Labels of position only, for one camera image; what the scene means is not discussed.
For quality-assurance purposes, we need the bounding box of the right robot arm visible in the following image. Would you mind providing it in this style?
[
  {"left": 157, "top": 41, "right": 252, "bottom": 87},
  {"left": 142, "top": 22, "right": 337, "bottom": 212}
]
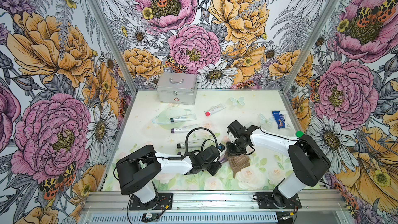
[{"left": 226, "top": 120, "right": 331, "bottom": 209}]

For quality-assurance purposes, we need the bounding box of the dark green cap toothpaste tube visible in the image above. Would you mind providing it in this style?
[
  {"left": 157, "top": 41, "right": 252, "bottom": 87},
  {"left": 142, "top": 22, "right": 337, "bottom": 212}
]
[{"left": 170, "top": 114, "right": 197, "bottom": 123}]

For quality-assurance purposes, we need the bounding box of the metallic pink toothpaste tube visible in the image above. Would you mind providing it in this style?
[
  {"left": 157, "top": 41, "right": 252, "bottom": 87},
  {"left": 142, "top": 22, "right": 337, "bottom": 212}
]
[{"left": 219, "top": 155, "right": 228, "bottom": 164}]

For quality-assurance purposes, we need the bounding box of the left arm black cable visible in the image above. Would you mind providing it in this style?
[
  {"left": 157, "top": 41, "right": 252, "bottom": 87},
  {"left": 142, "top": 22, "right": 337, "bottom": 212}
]
[{"left": 112, "top": 127, "right": 220, "bottom": 200}]

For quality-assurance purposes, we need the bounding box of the blue bandage packet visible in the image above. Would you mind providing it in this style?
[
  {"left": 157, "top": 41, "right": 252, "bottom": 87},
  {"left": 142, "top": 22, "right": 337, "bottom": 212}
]
[{"left": 272, "top": 111, "right": 287, "bottom": 129}]

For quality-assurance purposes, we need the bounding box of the aluminium front rail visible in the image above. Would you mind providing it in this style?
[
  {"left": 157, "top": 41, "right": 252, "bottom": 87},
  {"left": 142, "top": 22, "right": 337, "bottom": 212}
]
[{"left": 79, "top": 190, "right": 355, "bottom": 224}]

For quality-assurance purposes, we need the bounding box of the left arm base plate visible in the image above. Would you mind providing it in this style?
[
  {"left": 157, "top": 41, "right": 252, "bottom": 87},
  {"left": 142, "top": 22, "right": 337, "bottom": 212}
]
[{"left": 128, "top": 192, "right": 174, "bottom": 211}]

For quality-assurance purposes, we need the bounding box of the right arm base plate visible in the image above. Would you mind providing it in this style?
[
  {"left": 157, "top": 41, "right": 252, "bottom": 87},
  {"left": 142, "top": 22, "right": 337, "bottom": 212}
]
[{"left": 253, "top": 191, "right": 302, "bottom": 209}]

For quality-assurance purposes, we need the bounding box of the silver metal first-aid case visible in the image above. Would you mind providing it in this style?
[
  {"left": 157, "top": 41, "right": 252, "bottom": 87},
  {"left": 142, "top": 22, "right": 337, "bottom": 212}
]
[{"left": 156, "top": 73, "right": 198, "bottom": 105}]

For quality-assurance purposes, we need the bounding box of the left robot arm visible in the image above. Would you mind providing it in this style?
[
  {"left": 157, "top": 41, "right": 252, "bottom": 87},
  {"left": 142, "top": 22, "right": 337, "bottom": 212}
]
[{"left": 115, "top": 145, "right": 225, "bottom": 205}]

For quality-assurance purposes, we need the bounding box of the green cap white bottle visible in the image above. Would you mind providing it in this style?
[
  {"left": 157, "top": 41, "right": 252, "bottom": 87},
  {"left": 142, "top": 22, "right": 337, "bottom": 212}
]
[{"left": 295, "top": 131, "right": 304, "bottom": 138}]

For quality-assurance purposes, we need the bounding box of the pink cap toothpaste tube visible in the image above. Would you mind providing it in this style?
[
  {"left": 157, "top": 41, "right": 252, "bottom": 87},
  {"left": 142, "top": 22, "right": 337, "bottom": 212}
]
[{"left": 205, "top": 103, "right": 226, "bottom": 117}]

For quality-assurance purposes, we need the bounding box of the purple cap toothpaste tube upper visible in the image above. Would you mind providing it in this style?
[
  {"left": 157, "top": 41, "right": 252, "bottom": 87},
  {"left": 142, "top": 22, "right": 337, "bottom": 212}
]
[{"left": 171, "top": 124, "right": 198, "bottom": 133}]

